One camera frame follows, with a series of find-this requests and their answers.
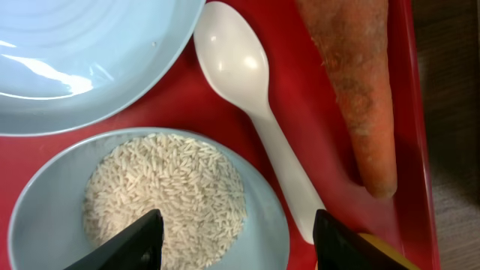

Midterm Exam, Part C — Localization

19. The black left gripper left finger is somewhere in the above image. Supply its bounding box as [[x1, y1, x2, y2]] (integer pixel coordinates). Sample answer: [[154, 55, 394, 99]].
[[65, 209, 164, 270]]

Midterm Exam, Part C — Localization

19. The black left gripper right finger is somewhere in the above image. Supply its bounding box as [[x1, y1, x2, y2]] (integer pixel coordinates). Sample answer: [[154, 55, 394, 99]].
[[313, 209, 412, 270]]

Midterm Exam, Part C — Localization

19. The yellow plastic cup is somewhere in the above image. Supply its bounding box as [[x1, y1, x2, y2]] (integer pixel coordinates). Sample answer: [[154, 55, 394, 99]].
[[359, 233, 419, 270]]

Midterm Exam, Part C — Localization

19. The white rice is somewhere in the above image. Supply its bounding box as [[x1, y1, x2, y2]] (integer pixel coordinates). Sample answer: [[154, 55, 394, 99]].
[[82, 133, 247, 269]]

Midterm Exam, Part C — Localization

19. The light blue rice bowl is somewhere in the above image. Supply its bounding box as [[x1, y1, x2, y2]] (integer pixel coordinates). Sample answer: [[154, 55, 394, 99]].
[[7, 127, 290, 269]]

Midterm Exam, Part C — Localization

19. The orange carrot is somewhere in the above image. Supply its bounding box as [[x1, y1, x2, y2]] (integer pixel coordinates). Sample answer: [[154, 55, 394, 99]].
[[295, 0, 398, 199]]

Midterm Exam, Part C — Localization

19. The red plastic tray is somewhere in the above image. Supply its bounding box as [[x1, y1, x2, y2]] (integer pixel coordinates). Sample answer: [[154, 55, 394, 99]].
[[1, 1, 440, 269]]

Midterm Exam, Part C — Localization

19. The light blue plate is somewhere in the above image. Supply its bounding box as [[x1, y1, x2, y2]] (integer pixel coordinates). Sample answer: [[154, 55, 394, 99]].
[[1, 0, 206, 137]]

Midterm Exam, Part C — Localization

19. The white plastic spoon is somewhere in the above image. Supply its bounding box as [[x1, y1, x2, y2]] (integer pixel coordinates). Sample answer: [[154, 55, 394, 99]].
[[193, 1, 324, 244]]

